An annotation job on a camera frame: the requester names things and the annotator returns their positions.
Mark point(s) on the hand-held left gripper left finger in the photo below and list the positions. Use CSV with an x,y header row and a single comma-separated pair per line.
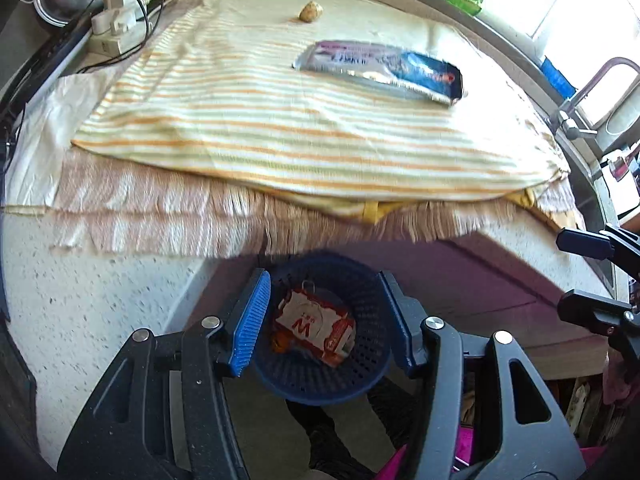
x,y
250,325

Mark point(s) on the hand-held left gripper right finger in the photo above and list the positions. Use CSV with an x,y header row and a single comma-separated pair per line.
x,y
396,310

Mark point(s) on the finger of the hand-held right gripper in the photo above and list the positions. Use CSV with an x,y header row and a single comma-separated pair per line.
x,y
595,315
590,245

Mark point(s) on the blue plastic basket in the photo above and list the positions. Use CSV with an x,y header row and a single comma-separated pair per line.
x,y
370,320

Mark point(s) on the red white carton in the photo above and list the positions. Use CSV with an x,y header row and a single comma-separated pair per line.
x,y
315,325

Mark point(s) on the silver blue snack wrapper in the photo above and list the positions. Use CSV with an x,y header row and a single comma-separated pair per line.
x,y
380,67

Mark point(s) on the pink plastic bag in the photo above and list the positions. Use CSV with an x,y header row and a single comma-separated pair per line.
x,y
620,375

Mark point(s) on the metal faucet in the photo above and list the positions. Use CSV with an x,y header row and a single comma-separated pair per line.
x,y
575,120

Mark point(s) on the dark knitted cloth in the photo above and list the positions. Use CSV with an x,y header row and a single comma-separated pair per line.
x,y
345,435

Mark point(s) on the magenta plastic item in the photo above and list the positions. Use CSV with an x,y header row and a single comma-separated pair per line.
x,y
465,447

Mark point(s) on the orange striped towel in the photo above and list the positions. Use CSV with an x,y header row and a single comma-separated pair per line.
x,y
260,120

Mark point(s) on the white cloth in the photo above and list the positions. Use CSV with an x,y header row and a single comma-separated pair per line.
x,y
45,145

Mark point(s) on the small brown nut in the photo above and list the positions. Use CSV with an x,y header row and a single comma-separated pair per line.
x,y
311,11

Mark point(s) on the white power strip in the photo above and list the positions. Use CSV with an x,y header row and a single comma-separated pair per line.
x,y
120,35
152,5

